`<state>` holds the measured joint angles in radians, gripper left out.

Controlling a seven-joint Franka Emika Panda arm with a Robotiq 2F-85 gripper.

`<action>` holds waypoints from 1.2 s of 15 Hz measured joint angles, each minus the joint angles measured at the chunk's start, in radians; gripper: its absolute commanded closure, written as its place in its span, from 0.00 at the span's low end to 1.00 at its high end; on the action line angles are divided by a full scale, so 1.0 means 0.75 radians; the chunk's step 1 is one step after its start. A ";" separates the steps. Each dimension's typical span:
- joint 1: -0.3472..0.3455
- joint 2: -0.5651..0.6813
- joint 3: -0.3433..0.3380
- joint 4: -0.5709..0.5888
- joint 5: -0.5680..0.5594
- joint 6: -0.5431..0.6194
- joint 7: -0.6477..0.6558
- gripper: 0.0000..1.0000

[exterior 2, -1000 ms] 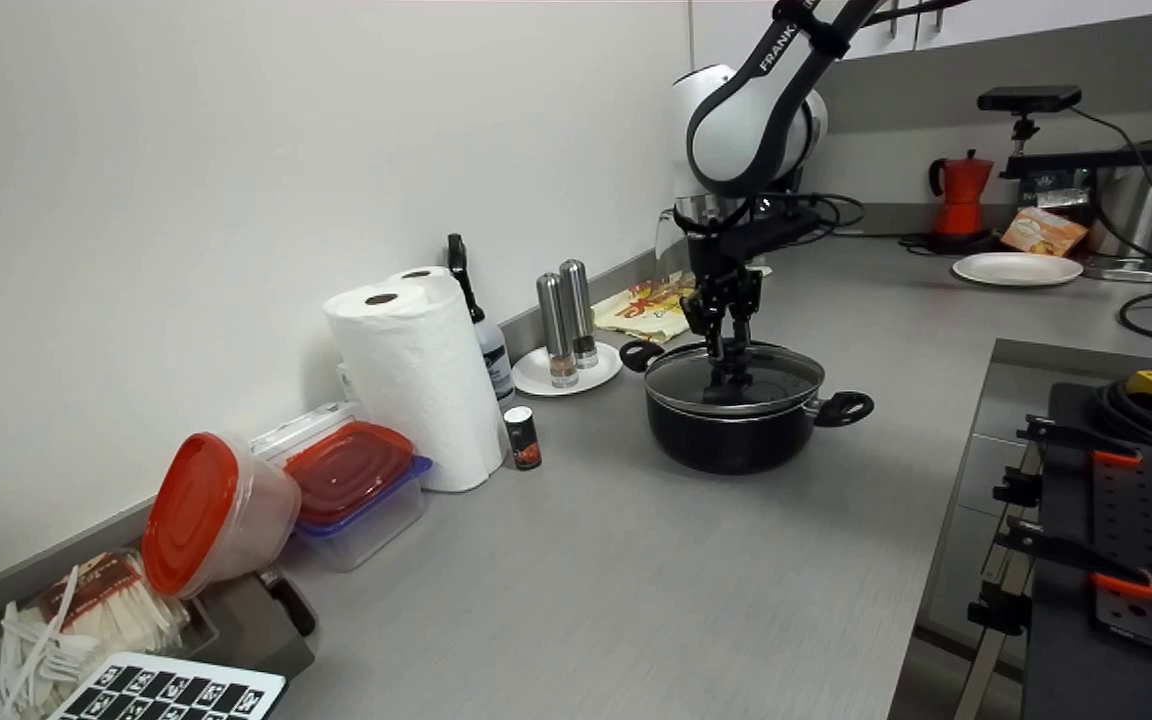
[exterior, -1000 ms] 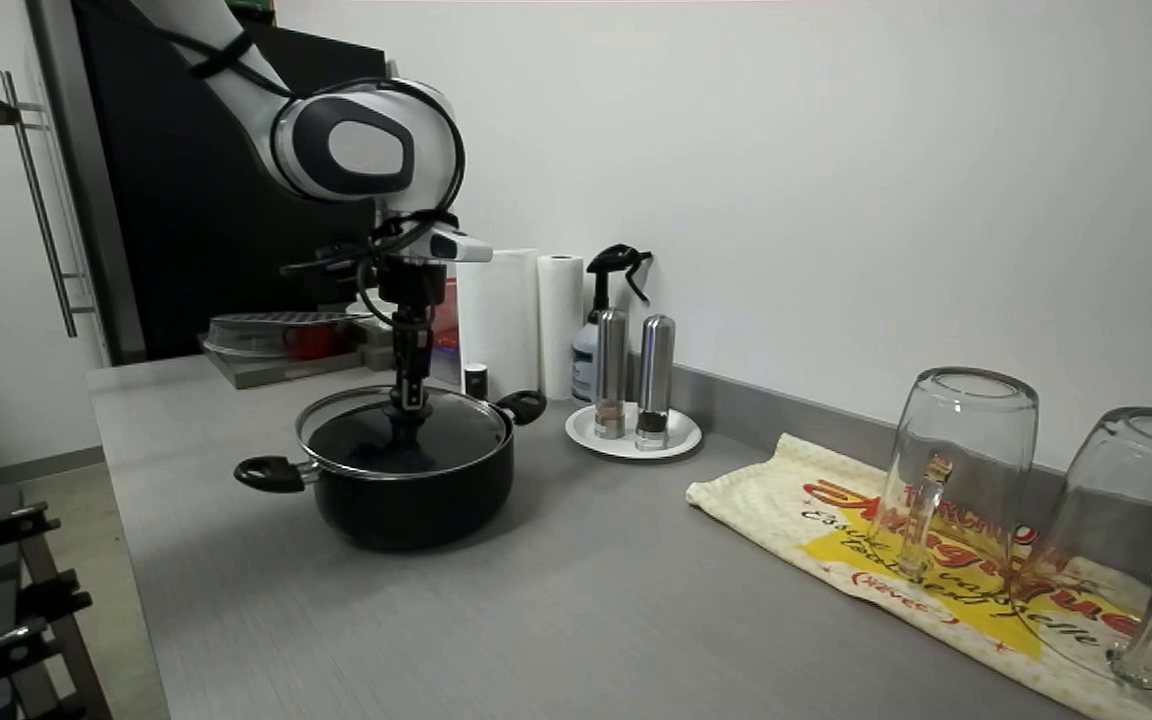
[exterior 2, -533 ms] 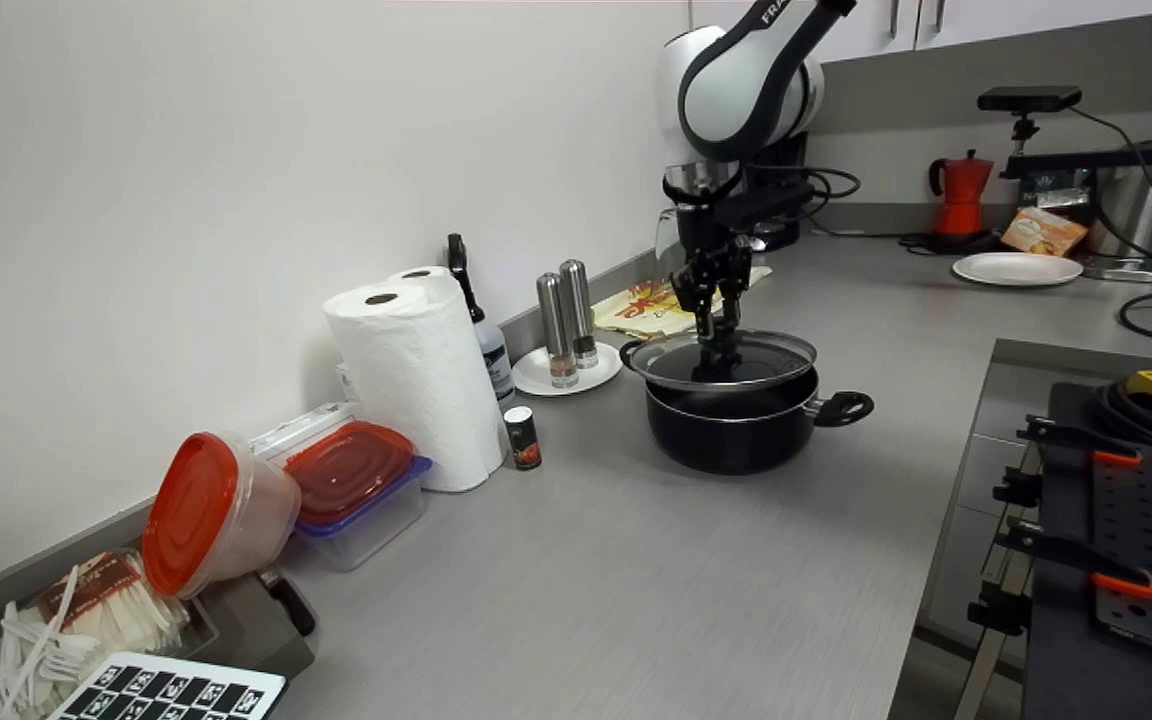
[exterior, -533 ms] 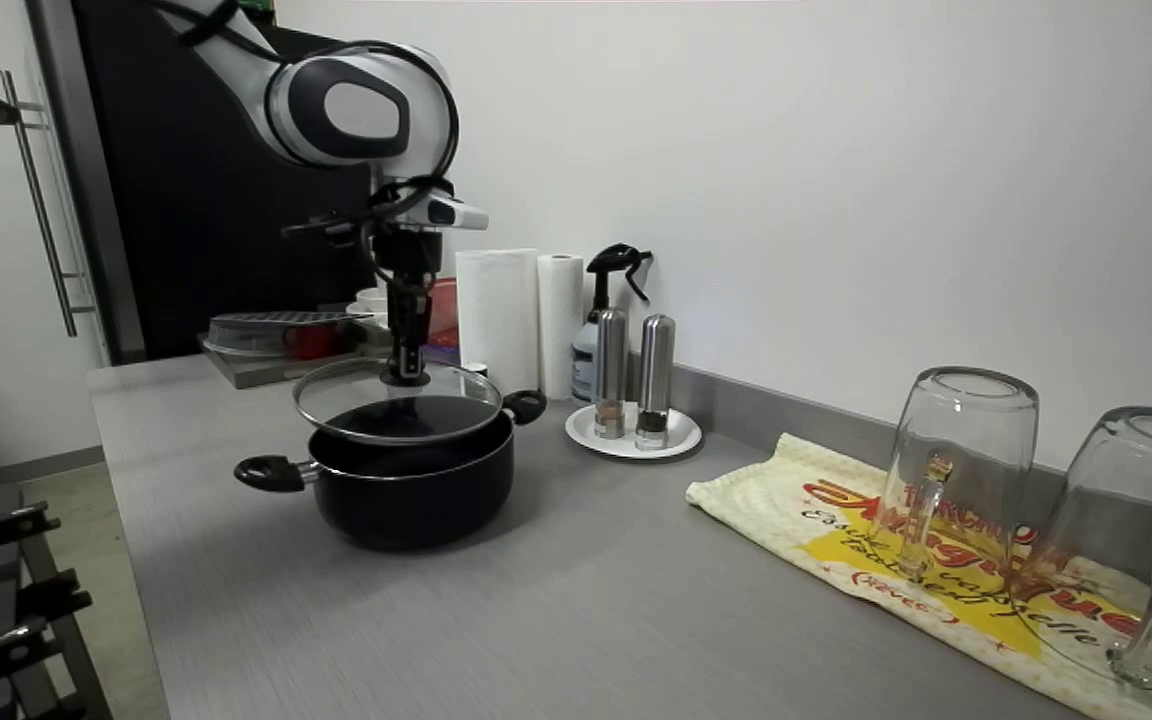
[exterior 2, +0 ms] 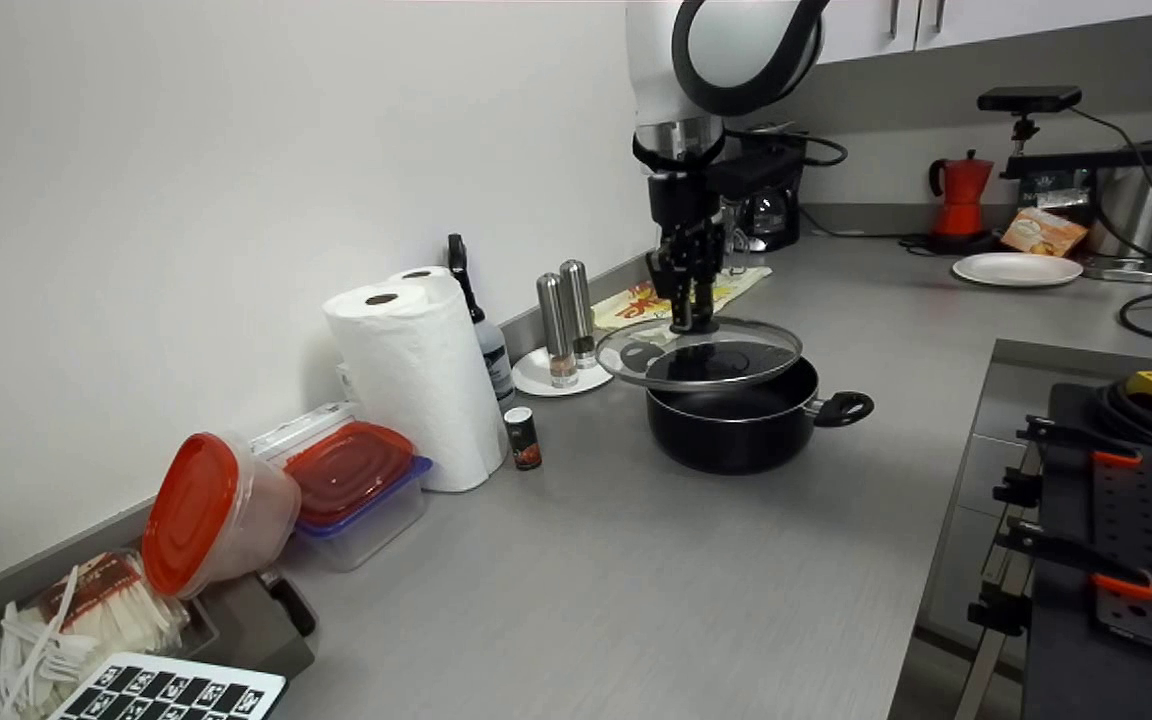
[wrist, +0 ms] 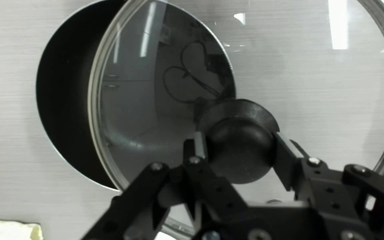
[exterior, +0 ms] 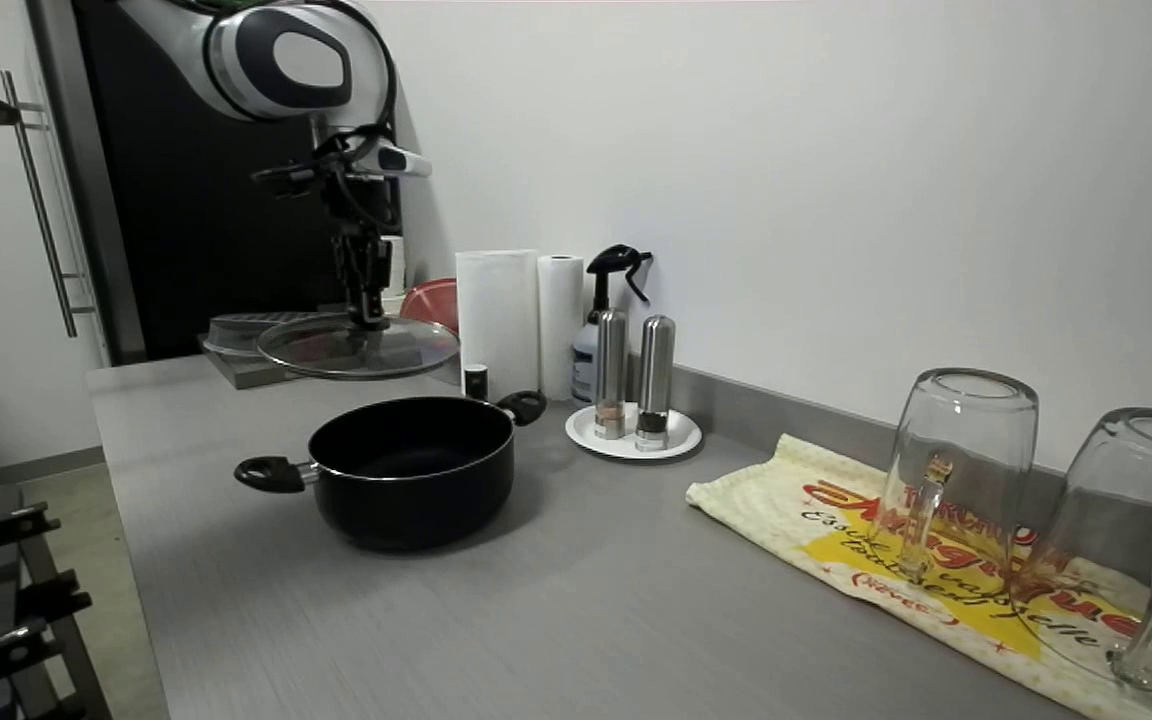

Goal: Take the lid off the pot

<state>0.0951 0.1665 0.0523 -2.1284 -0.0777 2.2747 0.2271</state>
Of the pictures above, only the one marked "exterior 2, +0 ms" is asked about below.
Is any white wall cabinet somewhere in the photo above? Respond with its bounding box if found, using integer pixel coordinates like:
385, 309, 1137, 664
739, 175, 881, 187
810, 0, 1152, 67

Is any patterned kitchen towel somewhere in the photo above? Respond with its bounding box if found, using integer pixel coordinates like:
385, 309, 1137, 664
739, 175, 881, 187
586, 260, 775, 337

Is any stainless steel pot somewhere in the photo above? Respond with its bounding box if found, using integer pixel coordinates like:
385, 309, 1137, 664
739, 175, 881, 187
1089, 154, 1152, 266

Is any orange snack packet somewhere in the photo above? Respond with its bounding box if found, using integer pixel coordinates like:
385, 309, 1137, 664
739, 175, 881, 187
997, 202, 1091, 260

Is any steel salt grinder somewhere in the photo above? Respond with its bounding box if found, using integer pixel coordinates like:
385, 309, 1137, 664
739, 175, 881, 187
531, 266, 580, 384

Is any clear tub with red lid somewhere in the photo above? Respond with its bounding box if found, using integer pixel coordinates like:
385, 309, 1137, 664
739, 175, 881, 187
139, 426, 307, 605

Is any steel pepper grinder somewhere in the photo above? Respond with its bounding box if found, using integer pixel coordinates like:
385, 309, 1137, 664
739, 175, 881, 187
555, 256, 605, 363

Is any grey metal tray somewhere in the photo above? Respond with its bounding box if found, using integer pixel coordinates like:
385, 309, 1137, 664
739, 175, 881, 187
181, 568, 322, 682

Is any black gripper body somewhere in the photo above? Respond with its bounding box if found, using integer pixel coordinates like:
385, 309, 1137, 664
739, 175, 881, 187
639, 154, 730, 299

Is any red moka pot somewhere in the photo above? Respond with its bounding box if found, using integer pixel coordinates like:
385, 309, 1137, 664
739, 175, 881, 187
922, 147, 997, 248

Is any flat container with red lid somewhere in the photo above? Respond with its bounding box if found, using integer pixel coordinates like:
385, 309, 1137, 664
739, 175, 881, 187
279, 417, 437, 576

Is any black cooking pot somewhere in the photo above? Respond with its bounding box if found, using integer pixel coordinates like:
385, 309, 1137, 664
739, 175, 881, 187
639, 352, 876, 478

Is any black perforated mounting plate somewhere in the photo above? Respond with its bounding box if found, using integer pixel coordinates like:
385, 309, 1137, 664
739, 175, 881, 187
1021, 380, 1152, 720

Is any black white checker board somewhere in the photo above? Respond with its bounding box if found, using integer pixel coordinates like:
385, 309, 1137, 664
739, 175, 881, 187
42, 649, 291, 720

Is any clear plastic container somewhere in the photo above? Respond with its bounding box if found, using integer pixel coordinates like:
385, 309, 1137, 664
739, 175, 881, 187
242, 400, 356, 464

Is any large white paper towel roll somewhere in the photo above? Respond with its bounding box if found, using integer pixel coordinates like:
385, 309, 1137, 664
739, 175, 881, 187
320, 278, 509, 495

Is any black clamp orange handle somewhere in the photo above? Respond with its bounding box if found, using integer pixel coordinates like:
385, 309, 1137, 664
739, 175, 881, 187
993, 513, 1152, 612
1011, 410, 1148, 478

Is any small white saucer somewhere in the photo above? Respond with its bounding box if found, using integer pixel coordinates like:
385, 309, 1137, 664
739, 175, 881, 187
509, 339, 618, 400

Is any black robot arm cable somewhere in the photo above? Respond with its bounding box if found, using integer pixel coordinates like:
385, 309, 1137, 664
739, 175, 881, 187
794, 126, 855, 172

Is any black camera on stand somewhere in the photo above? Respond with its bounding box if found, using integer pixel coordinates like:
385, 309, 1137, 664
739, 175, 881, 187
972, 83, 1089, 160

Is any black coffee maker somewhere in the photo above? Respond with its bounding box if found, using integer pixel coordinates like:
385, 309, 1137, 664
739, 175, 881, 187
717, 124, 810, 256

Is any dark glass bottle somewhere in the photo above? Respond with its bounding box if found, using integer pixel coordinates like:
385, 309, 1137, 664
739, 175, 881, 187
444, 233, 519, 406

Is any small dark spice jar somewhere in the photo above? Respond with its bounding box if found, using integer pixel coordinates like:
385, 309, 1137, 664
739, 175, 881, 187
498, 404, 549, 474

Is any white dinner plate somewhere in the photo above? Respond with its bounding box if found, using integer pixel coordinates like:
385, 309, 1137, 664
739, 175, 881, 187
949, 248, 1089, 293

